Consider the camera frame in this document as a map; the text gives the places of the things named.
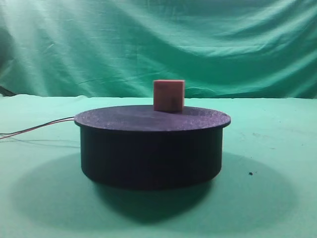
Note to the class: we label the green cloth backdrop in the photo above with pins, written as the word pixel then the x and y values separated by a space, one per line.
pixel 117 48

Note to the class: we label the pink cube-shaped block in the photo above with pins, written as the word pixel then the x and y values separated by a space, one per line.
pixel 169 95

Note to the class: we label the black round turntable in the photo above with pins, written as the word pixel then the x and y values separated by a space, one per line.
pixel 135 147

